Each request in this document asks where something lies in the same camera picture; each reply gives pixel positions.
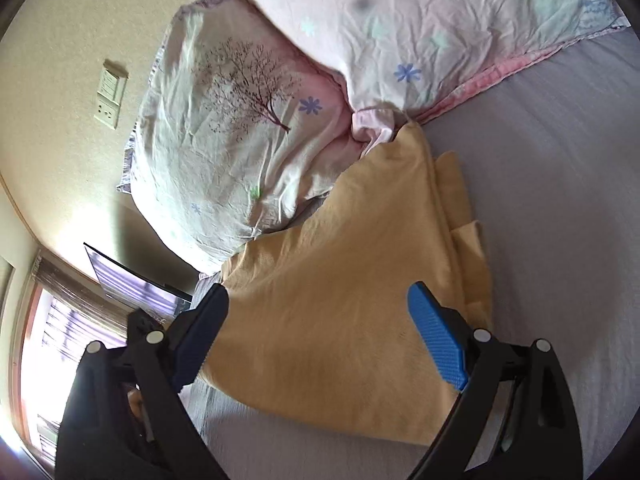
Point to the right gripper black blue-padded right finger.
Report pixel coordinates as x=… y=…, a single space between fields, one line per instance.
x=539 y=436

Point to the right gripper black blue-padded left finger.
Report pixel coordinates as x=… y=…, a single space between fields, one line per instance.
x=124 y=418

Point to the tan long-sleeve shirt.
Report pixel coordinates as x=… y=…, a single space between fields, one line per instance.
x=318 y=328

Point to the dark flat screen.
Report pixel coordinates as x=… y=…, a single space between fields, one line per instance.
x=123 y=285

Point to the lavender bed sheet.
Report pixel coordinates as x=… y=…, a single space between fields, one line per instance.
x=550 y=160

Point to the left floral pink pillow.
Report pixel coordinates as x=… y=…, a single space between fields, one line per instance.
x=237 y=133

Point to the floral pink pillow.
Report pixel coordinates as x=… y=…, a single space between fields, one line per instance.
x=237 y=133
x=428 y=56

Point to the right floral pink pillow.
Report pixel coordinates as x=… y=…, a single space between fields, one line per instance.
x=428 y=56

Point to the white wall switch socket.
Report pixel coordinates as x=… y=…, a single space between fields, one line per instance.
x=111 y=88

